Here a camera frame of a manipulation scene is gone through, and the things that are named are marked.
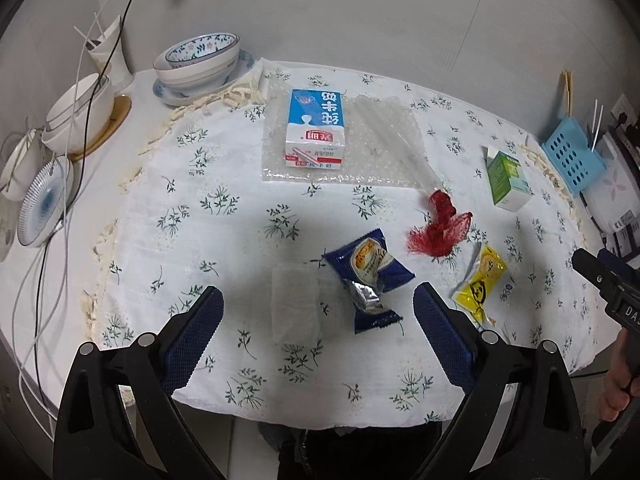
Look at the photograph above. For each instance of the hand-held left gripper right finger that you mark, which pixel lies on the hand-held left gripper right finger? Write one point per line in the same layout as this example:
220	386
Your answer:
440	329

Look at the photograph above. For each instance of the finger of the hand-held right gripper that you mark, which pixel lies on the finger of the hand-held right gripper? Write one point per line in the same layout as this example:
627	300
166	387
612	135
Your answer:
611	259
590	267

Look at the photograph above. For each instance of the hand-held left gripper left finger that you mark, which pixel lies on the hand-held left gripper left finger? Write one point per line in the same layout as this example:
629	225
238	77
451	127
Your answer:
196	329

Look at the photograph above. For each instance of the yellow snack packet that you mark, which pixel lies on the yellow snack packet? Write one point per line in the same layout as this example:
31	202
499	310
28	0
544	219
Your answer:
482	285

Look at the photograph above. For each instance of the red mesh net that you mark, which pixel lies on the red mesh net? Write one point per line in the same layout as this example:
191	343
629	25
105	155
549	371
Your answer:
437	232

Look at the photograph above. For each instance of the blue snack wrapper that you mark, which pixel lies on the blue snack wrapper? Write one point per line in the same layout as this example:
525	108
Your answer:
370	260

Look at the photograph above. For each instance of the white tissue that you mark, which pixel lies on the white tissue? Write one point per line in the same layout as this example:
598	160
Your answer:
295	305

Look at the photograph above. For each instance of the green and white carton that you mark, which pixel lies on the green and white carton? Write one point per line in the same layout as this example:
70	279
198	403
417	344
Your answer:
507	180

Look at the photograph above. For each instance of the blue and white milk carton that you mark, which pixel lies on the blue and white milk carton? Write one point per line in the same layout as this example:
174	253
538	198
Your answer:
315	125

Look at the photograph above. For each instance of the person's right hand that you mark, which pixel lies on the person's right hand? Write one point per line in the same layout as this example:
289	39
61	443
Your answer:
627	390

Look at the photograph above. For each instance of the white rice cooker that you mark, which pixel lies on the white rice cooker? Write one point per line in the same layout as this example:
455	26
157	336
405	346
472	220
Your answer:
617	185

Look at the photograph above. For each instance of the white floral tablecloth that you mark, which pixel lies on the white floral tablecloth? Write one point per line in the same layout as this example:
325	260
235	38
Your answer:
225	240

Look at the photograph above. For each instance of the blue plastic basket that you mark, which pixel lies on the blue plastic basket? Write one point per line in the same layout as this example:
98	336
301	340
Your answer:
570	160

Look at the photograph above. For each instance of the white plastic straw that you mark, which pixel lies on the white plastic straw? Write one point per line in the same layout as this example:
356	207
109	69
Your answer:
595	125
601	120
86	34
99	20

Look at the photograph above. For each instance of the wooden chopsticks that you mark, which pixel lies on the wooden chopsticks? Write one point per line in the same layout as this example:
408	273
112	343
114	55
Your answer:
567	92

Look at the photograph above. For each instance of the clear bubble wrap sheet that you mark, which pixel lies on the clear bubble wrap sheet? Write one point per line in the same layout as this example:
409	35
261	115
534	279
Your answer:
372	162

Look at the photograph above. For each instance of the clear plastic bag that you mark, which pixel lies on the clear plastic bag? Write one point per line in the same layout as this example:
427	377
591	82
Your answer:
395	145

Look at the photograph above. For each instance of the blue striped plate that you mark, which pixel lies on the blue striped plate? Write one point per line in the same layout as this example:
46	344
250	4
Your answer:
45	200

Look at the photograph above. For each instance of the round wooden coaster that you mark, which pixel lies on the round wooden coaster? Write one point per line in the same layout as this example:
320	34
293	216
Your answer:
112	125

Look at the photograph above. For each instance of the white striped bowl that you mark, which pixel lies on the white striped bowl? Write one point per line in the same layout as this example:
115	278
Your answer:
75	137
80	105

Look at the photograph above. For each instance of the white cup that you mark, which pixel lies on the white cup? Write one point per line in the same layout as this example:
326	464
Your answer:
20	165

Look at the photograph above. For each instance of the blue floral bowl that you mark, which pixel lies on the blue floral bowl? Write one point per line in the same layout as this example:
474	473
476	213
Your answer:
200	55
185	82

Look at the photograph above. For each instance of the white utensil holder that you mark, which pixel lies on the white utensil holder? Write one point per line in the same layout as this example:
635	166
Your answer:
112	55

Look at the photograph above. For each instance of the wall socket with black plug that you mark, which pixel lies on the wall socket with black plug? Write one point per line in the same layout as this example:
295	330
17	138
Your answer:
625	112

